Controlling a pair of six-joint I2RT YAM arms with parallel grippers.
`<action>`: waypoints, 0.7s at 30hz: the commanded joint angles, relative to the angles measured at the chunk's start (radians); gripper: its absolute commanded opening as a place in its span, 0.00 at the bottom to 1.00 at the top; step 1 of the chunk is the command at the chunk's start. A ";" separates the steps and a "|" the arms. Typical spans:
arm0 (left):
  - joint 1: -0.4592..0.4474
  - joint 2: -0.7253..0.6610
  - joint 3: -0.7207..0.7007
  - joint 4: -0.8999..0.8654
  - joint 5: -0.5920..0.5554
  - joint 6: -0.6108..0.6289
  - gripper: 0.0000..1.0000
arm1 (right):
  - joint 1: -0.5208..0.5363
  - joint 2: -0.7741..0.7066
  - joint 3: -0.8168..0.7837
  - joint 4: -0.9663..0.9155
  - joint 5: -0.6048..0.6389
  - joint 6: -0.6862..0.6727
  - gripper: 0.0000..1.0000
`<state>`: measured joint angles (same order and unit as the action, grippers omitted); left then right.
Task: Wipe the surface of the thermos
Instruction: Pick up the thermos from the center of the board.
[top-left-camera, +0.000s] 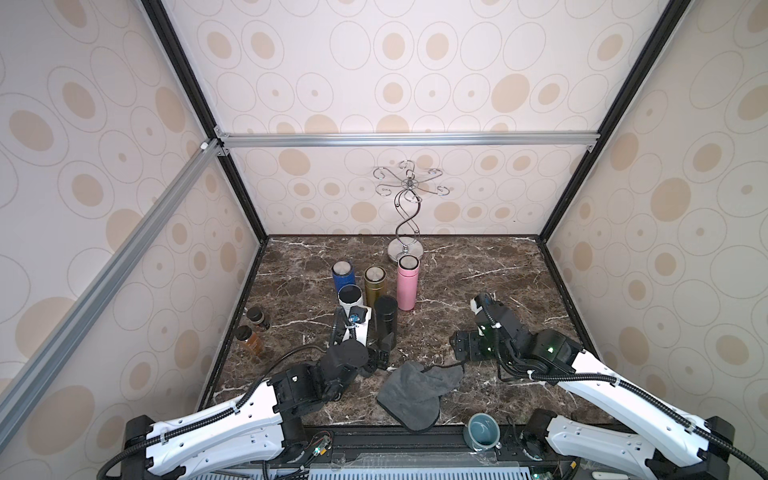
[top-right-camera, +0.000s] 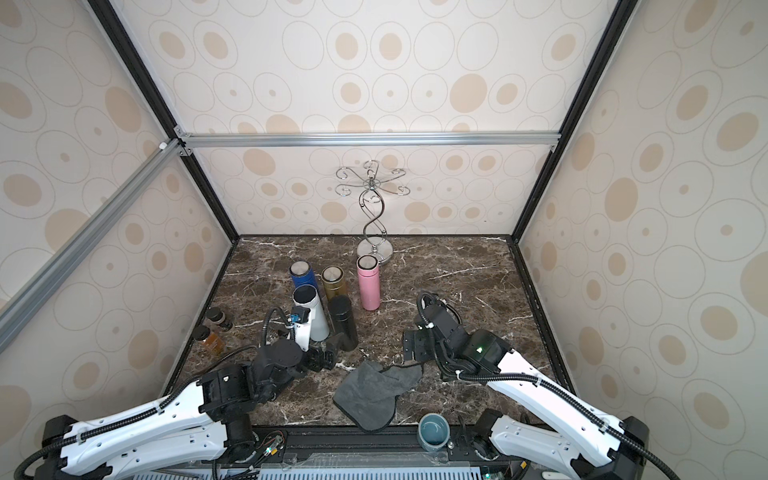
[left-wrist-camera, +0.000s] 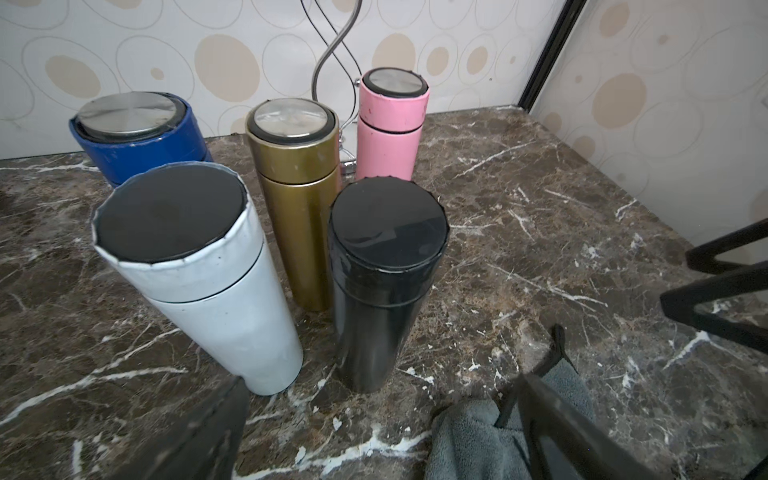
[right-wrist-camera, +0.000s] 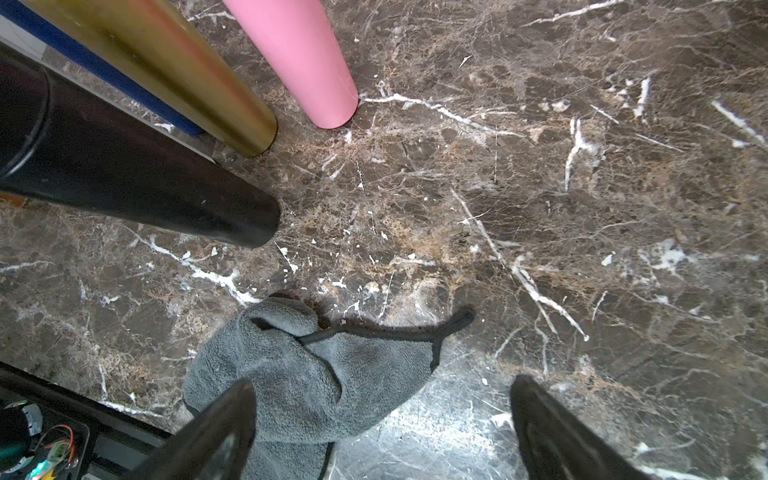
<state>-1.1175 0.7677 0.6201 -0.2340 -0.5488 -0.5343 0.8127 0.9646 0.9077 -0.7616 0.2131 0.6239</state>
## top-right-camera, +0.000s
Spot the teal ceramic mug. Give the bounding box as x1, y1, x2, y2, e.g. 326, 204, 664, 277
417, 413, 451, 452

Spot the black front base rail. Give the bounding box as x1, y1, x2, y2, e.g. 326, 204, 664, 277
107, 424, 619, 480

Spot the grey wiping cloth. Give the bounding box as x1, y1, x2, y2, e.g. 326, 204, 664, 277
333, 360, 423, 433

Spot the black thermos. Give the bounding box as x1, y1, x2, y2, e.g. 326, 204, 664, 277
328, 295, 358, 352

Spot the pink thermos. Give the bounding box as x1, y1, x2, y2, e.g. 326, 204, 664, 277
357, 254, 381, 311

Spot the left diagonal aluminium rail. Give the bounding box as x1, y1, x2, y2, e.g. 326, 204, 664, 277
1, 139, 181, 350

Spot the gold thermos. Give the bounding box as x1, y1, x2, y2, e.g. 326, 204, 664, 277
321, 266, 347, 300

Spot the amber spice jar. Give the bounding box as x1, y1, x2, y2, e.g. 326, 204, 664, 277
192, 325, 225, 356

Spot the blue thermos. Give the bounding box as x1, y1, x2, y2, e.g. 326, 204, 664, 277
289, 260, 318, 289

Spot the white thermos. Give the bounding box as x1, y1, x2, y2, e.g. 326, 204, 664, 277
293, 284, 330, 342

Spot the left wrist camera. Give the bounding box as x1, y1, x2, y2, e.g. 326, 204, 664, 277
289, 305, 311, 352

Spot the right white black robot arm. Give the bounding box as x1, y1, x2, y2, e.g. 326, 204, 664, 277
403, 292, 678, 479

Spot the silver wire cup stand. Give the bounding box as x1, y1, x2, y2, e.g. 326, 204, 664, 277
335, 159, 410, 263

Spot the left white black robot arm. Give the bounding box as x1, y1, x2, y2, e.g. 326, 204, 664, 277
13, 338, 338, 479

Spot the horizontal aluminium rail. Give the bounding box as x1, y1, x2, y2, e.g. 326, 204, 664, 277
181, 131, 560, 148

